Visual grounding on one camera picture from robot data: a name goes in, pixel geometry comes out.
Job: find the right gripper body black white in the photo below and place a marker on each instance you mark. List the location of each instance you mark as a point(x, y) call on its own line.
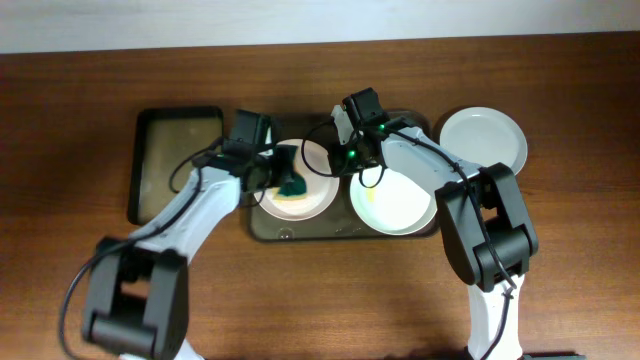
point(348, 158)

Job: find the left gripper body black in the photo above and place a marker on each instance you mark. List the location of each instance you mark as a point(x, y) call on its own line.
point(275, 167)

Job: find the green yellow sponge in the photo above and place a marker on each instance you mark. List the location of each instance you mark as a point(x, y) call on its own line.
point(294, 187)

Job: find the pink white plate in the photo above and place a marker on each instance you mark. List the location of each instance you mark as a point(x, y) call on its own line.
point(320, 193)

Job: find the pale grey plate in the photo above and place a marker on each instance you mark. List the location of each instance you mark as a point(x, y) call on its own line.
point(485, 136)

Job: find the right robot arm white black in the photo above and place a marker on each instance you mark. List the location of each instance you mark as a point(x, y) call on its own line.
point(487, 233)

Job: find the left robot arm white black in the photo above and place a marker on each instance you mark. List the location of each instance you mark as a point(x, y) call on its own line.
point(137, 306)

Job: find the large dark serving tray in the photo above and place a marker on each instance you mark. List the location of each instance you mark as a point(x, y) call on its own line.
point(339, 221)

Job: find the small black water tray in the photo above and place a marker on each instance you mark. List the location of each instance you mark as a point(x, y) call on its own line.
point(164, 137)

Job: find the cream white plate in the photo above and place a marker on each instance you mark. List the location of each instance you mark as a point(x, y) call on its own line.
point(390, 203)

